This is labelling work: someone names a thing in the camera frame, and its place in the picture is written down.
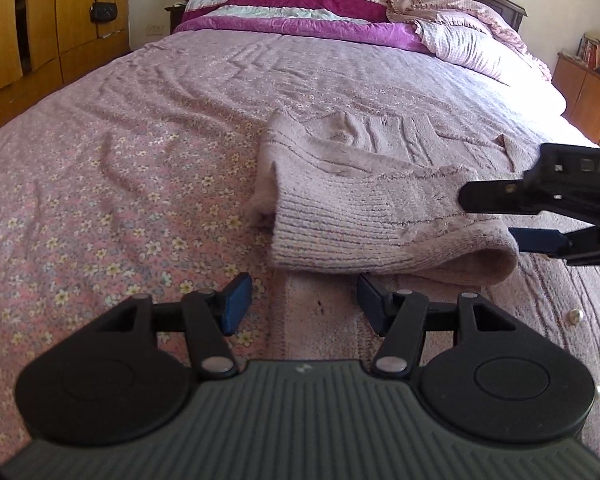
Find wooden side cabinet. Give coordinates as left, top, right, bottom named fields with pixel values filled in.
left=552, top=54, right=600, bottom=146

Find magenta striped quilt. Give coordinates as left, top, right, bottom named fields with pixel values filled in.
left=175, top=0, right=428, bottom=53

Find wooden wardrobe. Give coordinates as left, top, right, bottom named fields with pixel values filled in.
left=0, top=0, right=130, bottom=128

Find pink cable knit cardigan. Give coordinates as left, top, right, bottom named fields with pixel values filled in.
left=247, top=112, right=600, bottom=454

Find books on cabinet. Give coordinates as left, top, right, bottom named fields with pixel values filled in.
left=576, top=34, right=600, bottom=70

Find dark wooden nightstand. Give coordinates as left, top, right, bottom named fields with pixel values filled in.
left=164, top=2, right=186, bottom=34

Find pink floral bed sheet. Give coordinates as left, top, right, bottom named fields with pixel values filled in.
left=0, top=30, right=583, bottom=463

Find pink checkered pillow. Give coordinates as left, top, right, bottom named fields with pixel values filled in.
left=387, top=0, right=550, bottom=86

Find small black hanging purse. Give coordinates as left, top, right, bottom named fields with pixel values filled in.
left=90, top=1, right=118, bottom=24

